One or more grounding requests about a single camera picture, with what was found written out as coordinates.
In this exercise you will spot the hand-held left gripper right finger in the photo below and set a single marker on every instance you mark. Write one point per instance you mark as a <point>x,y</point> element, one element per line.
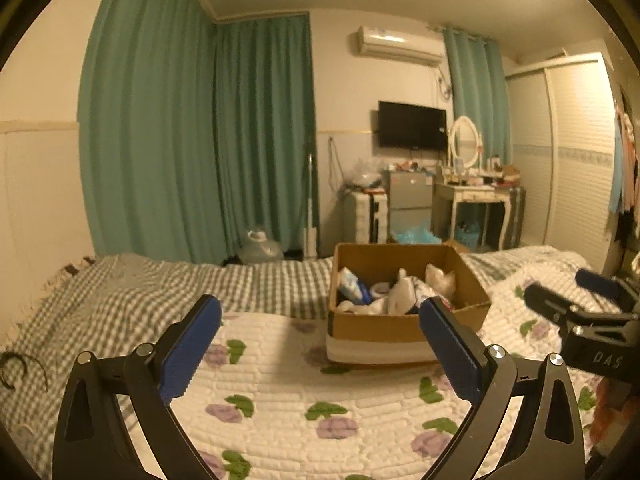
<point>452,350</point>

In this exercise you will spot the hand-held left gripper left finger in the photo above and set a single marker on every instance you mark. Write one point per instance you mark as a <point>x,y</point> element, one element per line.
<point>187,350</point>

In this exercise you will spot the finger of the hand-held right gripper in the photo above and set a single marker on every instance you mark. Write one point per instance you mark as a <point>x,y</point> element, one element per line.
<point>595,282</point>
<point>547,302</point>

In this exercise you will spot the brown cardboard box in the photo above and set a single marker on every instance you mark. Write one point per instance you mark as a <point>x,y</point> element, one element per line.
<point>400,327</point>

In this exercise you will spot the cream plush toy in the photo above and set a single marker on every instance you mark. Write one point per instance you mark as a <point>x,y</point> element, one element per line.
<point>442,282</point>

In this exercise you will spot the white sock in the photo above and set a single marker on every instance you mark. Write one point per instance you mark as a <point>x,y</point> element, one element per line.
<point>400,295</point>

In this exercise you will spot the light blue tissue packet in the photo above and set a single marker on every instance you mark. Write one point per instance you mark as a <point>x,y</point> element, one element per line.
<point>355,285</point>

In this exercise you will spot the orange white patterned cloth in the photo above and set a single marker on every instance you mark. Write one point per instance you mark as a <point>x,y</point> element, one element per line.
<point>607,410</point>

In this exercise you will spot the white foam base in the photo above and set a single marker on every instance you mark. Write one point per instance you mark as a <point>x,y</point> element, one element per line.
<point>380,352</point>

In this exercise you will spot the bin under dressing table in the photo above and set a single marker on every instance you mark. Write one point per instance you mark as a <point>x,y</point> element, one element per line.
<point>467,237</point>

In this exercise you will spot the hanging clothes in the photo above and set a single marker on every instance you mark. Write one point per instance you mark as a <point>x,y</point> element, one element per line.
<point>627,175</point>

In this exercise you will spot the white wardrobe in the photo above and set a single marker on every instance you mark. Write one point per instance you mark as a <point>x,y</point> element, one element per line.
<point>575,170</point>

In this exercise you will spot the white floral quilt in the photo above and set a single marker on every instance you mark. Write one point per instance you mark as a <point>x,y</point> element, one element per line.
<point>300,385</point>

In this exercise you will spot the blue plastic bag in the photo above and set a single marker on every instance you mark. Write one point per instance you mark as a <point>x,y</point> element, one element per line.
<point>415,236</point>

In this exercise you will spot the clear plastic water jug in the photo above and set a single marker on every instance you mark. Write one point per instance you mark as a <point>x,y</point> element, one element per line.
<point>262,247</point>

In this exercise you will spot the white dressing table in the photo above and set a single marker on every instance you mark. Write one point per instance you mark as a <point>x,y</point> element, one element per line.
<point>470,195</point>

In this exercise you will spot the silver mini fridge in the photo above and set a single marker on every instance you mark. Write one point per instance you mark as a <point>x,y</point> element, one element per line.
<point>407,195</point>

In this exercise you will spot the white suitcase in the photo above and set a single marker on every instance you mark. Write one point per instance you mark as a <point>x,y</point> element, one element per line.
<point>362,215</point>

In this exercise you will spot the black hair band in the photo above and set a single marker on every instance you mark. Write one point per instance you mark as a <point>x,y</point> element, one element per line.
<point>22,360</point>

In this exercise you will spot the white stick mop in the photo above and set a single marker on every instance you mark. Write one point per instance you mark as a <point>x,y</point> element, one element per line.
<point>311,230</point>

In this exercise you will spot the white oval mirror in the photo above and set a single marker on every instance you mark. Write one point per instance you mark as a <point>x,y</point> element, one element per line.
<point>465,142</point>

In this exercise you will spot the clear plastic bag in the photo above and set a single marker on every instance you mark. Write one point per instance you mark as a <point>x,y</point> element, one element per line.
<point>365,175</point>

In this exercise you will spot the light green curtain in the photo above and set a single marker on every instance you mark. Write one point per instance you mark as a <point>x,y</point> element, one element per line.
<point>477,90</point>

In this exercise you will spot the dark green curtain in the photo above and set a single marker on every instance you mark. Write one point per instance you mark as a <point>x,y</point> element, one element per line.
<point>265,130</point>

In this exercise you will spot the wide green curtain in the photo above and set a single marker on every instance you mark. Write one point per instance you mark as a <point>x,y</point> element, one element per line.
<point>150,110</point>

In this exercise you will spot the white air conditioner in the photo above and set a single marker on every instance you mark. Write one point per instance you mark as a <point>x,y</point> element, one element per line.
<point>400,46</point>

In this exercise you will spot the black wall television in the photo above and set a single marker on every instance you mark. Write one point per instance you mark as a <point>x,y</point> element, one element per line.
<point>412,126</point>

